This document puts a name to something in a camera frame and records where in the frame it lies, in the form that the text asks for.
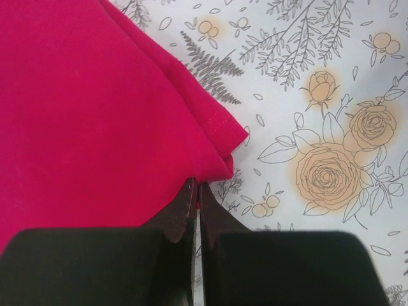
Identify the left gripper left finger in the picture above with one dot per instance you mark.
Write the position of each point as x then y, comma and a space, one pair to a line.
147, 265

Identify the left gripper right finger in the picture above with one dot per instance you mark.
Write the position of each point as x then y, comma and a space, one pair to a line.
245, 267

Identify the red t shirt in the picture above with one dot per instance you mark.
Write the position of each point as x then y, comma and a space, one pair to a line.
100, 126

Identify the floral patterned table mat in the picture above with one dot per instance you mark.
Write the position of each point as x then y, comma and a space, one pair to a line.
321, 89

